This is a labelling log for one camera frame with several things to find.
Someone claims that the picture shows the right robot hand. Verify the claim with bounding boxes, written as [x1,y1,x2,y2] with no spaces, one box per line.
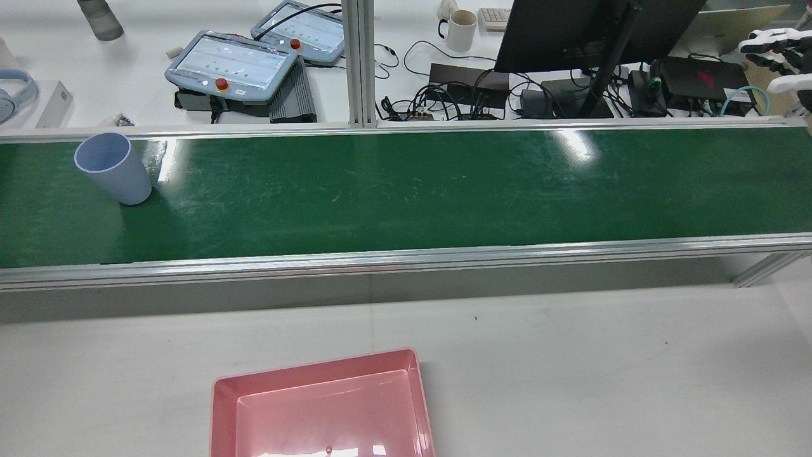
[738,27,812,116]

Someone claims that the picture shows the brown cardboard box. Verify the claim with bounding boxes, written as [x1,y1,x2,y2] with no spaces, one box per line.
[743,54,801,116]

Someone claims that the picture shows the black box with red logo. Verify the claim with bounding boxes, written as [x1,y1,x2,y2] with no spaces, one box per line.
[653,56,757,116]

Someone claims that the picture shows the black dock box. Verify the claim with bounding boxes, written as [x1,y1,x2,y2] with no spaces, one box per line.
[429,62,511,106]

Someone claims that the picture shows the dark finned metal box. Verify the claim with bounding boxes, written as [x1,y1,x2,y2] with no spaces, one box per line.
[268,56,318,124]

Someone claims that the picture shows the pink plastic box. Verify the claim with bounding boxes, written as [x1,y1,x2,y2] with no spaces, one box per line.
[209,347,437,457]

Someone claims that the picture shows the light blue plastic cup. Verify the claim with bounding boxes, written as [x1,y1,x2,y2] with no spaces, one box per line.
[74,132,153,206]

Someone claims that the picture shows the white cardboard box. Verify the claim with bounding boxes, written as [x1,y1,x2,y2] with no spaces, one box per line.
[0,80,75,129]

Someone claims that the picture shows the black Huawei monitor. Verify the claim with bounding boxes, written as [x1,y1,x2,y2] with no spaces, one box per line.
[494,0,708,74]

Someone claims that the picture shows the black power brick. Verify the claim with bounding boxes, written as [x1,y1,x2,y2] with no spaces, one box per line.
[520,89,546,119]

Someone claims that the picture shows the beige keyboard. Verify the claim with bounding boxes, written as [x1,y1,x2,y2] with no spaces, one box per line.
[477,7,512,32]

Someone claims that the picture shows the white mug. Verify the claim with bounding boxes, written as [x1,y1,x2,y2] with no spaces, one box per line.
[437,9,478,53]

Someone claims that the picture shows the green belt conveyor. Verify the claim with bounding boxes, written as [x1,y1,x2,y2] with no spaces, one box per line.
[0,117,812,293]

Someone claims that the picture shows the grey-blue teach pendant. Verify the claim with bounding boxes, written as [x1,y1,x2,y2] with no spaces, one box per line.
[164,29,300,106]
[250,0,348,68]

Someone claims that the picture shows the grey bottle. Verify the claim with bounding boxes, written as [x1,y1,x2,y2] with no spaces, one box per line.
[76,0,125,43]

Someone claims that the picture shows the blue-grey headphones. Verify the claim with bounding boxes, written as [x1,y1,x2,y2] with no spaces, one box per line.
[0,69,40,125]

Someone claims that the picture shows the teal cable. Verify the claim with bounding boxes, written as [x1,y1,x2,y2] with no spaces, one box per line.
[719,85,772,119]

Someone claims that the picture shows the black cable tangle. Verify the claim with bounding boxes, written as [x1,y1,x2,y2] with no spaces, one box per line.
[379,70,527,121]

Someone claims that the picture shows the aluminium profile post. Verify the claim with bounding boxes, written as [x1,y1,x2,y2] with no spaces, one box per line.
[341,0,379,129]

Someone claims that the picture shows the black pendant cable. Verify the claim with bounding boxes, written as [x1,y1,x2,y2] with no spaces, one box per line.
[254,3,344,42]

